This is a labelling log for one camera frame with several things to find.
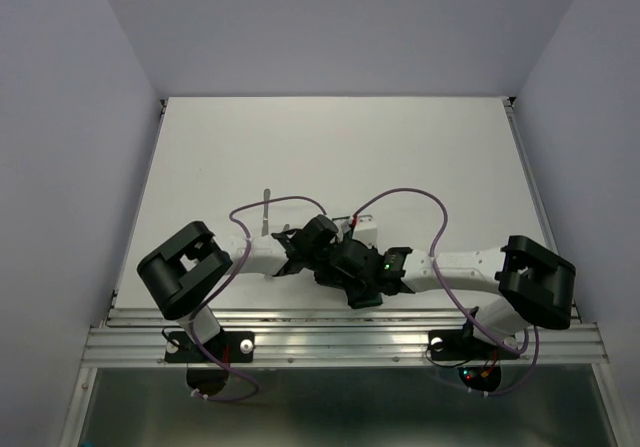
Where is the dark green cloth napkin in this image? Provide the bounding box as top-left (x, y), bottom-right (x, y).
top-left (348, 292), bottom-right (383, 310)

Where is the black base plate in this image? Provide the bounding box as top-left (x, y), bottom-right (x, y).
top-left (164, 331), bottom-right (255, 364)
top-left (427, 328), bottom-right (519, 363)

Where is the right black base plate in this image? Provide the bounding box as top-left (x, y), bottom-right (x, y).
top-left (427, 328), bottom-right (519, 363)

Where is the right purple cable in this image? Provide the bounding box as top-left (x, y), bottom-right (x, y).
top-left (352, 187), bottom-right (540, 399)

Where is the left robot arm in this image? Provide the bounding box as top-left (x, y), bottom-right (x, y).
top-left (137, 214), bottom-right (339, 361)

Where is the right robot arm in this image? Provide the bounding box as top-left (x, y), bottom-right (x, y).
top-left (329, 236), bottom-right (576, 357)

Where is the silver table knife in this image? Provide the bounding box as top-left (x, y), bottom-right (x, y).
top-left (261, 188), bottom-right (271, 236)

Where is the aluminium frame rail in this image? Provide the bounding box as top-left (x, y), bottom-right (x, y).
top-left (61, 97), bottom-right (622, 446)

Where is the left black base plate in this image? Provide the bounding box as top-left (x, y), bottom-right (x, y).
top-left (164, 331), bottom-right (255, 364)

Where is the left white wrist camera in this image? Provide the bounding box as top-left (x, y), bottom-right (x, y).
top-left (332, 217), bottom-right (352, 241)

